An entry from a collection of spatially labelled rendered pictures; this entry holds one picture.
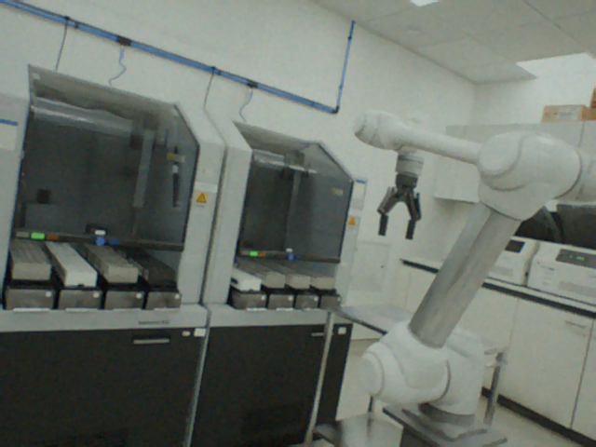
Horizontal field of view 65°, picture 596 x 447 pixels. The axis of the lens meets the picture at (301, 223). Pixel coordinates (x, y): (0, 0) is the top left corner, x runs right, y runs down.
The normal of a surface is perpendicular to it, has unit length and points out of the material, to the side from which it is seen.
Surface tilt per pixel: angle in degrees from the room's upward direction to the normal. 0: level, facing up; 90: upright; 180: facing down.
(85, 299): 90
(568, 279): 90
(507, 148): 86
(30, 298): 90
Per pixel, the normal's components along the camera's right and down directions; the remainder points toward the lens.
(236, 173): 0.58, 0.15
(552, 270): -0.79, -0.11
